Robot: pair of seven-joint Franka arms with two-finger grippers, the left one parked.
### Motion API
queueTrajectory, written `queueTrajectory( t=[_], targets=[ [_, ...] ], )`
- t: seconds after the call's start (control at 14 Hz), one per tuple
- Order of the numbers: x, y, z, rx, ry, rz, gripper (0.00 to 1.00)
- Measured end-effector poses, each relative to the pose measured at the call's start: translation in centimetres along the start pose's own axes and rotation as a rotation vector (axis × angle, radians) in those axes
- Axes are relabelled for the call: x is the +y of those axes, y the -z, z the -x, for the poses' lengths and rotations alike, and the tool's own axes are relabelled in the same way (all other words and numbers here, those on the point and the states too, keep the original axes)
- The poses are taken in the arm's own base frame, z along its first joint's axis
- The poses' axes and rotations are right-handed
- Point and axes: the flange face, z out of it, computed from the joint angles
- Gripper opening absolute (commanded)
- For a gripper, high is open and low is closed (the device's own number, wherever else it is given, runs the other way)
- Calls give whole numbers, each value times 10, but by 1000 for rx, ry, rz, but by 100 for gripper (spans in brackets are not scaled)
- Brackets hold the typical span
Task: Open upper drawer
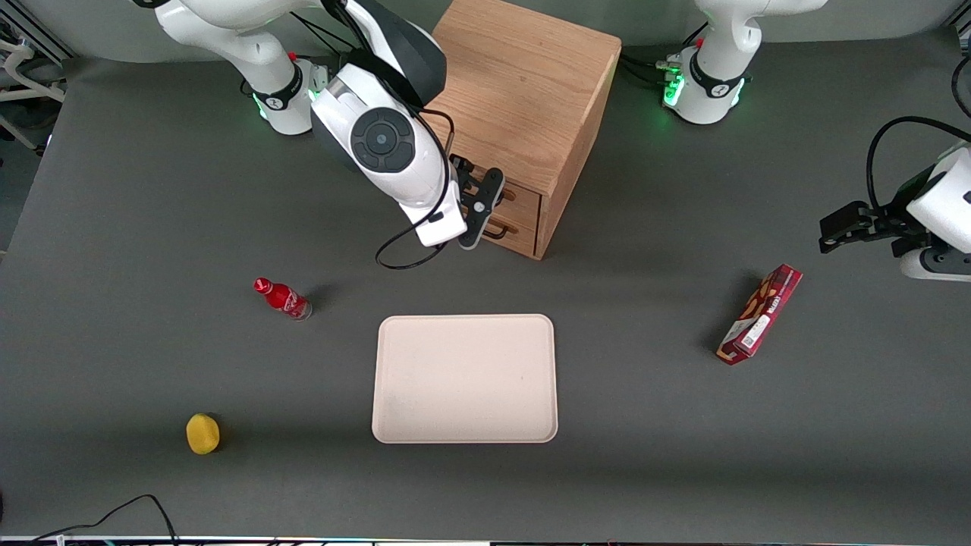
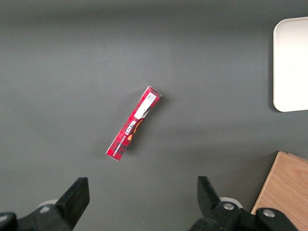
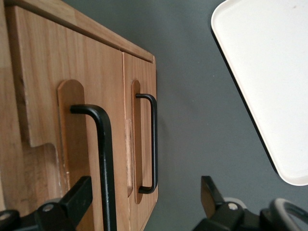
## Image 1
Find red cookie box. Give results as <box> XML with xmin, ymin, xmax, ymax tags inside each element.
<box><xmin>716</xmin><ymin>263</ymin><xmax>803</xmax><ymax>366</ymax></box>

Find white tube frame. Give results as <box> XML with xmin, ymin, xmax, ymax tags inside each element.
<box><xmin>0</xmin><ymin>38</ymin><xmax>69</xmax><ymax>152</ymax></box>

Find beige plastic tray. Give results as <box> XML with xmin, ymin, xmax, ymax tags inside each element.
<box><xmin>371</xmin><ymin>313</ymin><xmax>559</xmax><ymax>444</ymax></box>

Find wooden drawer cabinet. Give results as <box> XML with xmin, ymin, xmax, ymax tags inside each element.
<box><xmin>422</xmin><ymin>0</ymin><xmax>623</xmax><ymax>261</ymax></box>

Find small red soda bottle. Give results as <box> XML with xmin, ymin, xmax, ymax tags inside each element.
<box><xmin>253</xmin><ymin>277</ymin><xmax>313</xmax><ymax>322</ymax></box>

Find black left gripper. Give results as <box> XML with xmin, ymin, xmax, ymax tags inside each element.
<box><xmin>819</xmin><ymin>167</ymin><xmax>945</xmax><ymax>259</ymax></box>

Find black left base cables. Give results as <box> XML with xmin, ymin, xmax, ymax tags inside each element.
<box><xmin>618</xmin><ymin>23</ymin><xmax>710</xmax><ymax>88</ymax></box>

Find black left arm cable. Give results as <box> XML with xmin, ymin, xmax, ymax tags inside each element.
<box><xmin>867</xmin><ymin>116</ymin><xmax>971</xmax><ymax>213</ymax></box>

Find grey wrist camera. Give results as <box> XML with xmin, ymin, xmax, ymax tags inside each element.
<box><xmin>416</xmin><ymin>199</ymin><xmax>468</xmax><ymax>248</ymax></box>
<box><xmin>900</xmin><ymin>246</ymin><xmax>971</xmax><ymax>283</ymax></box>

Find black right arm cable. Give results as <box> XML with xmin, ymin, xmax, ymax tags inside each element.
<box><xmin>319</xmin><ymin>0</ymin><xmax>457</xmax><ymax>271</ymax></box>

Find black looped cable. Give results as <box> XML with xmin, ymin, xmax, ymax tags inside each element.
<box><xmin>951</xmin><ymin>53</ymin><xmax>971</xmax><ymax>119</ymax></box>

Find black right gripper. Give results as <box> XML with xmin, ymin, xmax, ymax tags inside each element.
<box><xmin>451</xmin><ymin>154</ymin><xmax>506</xmax><ymax>251</ymax></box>

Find thin black cable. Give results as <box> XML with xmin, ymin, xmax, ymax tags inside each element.
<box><xmin>30</xmin><ymin>494</ymin><xmax>180</xmax><ymax>546</ymax></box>

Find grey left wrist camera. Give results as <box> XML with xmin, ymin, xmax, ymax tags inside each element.
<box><xmin>900</xmin><ymin>246</ymin><xmax>971</xmax><ymax>283</ymax></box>

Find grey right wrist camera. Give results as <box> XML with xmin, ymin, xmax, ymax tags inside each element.
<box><xmin>416</xmin><ymin>199</ymin><xmax>468</xmax><ymax>248</ymax></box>

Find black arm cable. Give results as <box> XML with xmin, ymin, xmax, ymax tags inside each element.
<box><xmin>319</xmin><ymin>0</ymin><xmax>457</xmax><ymax>271</ymax></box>
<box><xmin>867</xmin><ymin>116</ymin><xmax>971</xmax><ymax>213</ymax></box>

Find yellow lemon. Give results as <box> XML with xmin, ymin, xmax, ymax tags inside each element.
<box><xmin>186</xmin><ymin>413</ymin><xmax>222</xmax><ymax>456</ymax></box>

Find black right base cables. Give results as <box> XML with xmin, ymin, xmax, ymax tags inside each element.
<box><xmin>288</xmin><ymin>11</ymin><xmax>357</xmax><ymax>92</ymax></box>

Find black base cables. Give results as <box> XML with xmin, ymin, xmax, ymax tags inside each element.
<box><xmin>618</xmin><ymin>23</ymin><xmax>710</xmax><ymax>88</ymax></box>
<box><xmin>288</xmin><ymin>11</ymin><xmax>357</xmax><ymax>92</ymax></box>

